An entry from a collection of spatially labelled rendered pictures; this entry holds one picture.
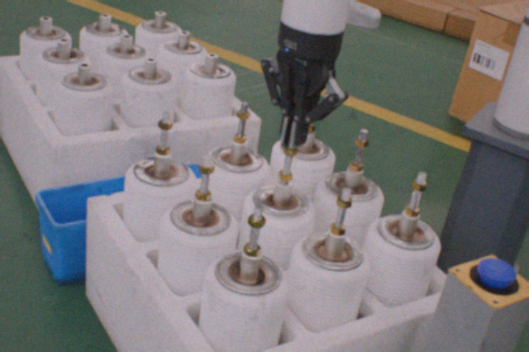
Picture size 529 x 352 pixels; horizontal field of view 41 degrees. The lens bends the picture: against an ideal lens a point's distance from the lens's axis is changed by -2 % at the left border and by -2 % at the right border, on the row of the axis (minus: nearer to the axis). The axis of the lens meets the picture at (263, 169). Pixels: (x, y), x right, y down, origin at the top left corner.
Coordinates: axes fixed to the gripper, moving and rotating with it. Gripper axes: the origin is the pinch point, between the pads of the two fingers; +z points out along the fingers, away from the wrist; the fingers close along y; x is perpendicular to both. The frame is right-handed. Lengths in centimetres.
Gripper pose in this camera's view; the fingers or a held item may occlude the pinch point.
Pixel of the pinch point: (293, 130)
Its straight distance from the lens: 90.8
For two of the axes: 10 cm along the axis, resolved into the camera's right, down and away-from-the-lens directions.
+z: -1.4, 8.6, 4.9
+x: 7.1, -2.6, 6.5
